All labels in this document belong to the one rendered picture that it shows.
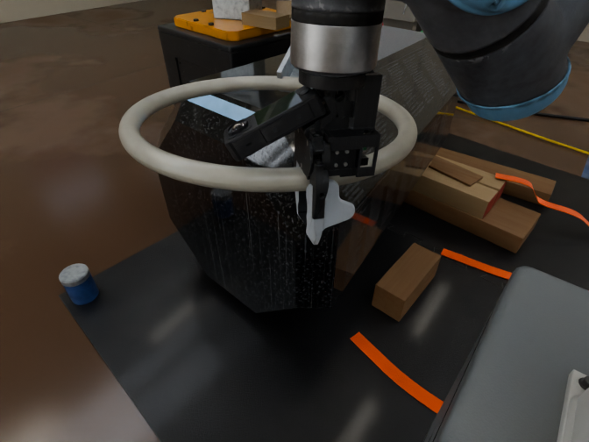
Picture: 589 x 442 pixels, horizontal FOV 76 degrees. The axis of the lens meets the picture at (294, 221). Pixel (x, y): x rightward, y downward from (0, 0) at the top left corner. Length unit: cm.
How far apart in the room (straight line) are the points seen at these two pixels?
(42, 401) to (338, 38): 138
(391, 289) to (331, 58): 111
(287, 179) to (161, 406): 101
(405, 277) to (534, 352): 105
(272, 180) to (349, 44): 17
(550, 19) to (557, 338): 29
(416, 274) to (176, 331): 90
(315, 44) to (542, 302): 36
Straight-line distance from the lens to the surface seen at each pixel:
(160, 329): 149
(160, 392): 136
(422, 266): 152
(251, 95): 106
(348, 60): 39
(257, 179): 45
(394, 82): 138
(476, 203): 187
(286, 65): 91
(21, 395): 156
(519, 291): 49
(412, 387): 135
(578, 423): 39
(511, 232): 188
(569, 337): 48
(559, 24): 40
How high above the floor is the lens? 117
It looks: 39 degrees down
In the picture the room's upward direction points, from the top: straight up
